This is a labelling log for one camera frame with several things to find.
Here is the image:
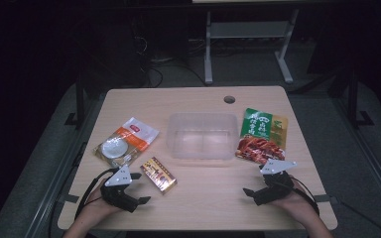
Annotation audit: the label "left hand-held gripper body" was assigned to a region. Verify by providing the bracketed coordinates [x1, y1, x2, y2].
[100, 164, 139, 213]

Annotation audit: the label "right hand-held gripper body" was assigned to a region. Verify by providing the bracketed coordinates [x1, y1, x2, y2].
[253, 159, 298, 206]

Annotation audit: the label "small gold and red box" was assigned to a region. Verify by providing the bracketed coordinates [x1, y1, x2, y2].
[140, 156, 179, 194]

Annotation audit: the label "green and gold seasoning packet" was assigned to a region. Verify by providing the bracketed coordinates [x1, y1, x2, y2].
[234, 107, 290, 166]

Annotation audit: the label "clear plastic container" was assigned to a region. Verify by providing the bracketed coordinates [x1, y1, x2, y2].
[166, 112, 240, 161]

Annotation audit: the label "person's right hand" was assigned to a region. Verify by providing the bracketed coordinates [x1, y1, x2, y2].
[271, 179, 316, 221]

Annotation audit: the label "person's left hand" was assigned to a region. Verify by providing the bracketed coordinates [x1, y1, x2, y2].
[84, 179, 122, 217]

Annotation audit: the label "white and orange food packet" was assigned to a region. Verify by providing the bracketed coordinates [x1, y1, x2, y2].
[93, 116, 161, 169]

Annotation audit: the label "black metal stand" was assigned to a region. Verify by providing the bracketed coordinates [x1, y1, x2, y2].
[345, 67, 375, 129]
[63, 73, 87, 131]

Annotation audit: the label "white metal stand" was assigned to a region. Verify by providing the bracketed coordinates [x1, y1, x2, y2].
[203, 9, 301, 85]

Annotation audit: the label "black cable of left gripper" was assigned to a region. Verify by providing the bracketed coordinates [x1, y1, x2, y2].
[73, 168, 118, 221]

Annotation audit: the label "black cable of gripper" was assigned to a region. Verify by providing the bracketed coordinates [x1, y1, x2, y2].
[73, 168, 118, 221]
[290, 177, 320, 216]

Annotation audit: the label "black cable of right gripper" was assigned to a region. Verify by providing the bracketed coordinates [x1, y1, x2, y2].
[290, 177, 320, 216]

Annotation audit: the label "black floor cables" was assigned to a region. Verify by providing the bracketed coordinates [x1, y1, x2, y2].
[135, 34, 207, 89]

